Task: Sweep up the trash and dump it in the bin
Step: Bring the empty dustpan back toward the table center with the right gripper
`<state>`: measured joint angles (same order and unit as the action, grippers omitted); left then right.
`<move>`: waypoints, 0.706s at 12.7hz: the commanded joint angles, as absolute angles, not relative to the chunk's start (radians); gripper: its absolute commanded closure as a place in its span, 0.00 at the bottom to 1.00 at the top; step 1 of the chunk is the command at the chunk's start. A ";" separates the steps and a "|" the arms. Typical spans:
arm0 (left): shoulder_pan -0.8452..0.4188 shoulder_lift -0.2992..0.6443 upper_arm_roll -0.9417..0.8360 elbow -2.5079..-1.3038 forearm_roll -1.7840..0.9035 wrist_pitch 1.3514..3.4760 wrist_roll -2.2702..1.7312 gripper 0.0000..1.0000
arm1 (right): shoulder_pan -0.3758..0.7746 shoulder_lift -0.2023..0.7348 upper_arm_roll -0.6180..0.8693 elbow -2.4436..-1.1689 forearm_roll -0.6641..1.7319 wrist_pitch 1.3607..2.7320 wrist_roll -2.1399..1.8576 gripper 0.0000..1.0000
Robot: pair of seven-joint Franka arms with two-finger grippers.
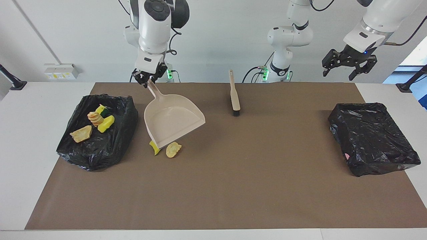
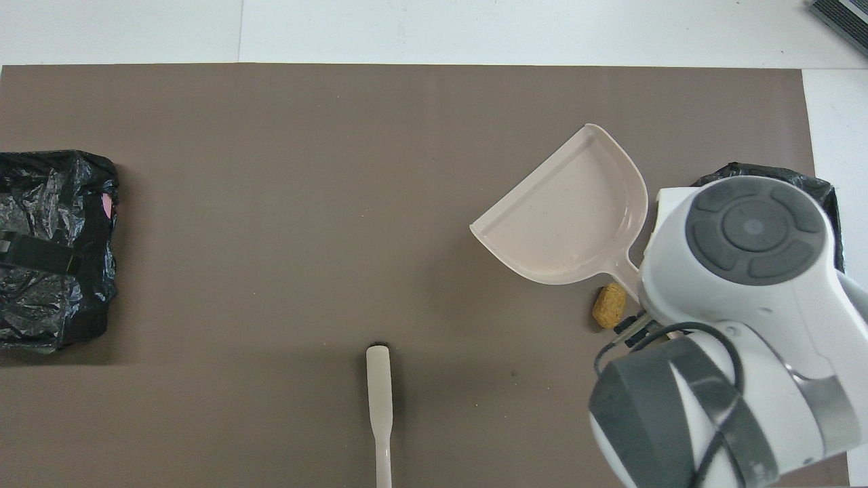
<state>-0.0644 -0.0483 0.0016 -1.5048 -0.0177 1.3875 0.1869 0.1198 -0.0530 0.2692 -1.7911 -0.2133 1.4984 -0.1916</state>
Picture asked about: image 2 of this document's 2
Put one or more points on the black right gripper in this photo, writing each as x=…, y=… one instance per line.
x=637, y=330

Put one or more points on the beige plastic dustpan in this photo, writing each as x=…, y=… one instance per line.
x=569, y=224

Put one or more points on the beige brush black bristles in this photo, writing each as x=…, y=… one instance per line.
x=380, y=386

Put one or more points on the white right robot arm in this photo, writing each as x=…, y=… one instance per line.
x=746, y=271

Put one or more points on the black bag lined bin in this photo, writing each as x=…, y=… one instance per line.
x=836, y=224
x=54, y=312

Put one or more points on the brown oval sponge piece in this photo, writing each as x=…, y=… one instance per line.
x=609, y=305

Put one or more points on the dark grey ribbed box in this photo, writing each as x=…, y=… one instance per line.
x=844, y=17

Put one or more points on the brown table mat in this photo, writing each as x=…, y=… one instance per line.
x=271, y=169

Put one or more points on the small pink scrap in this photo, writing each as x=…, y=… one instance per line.
x=106, y=205

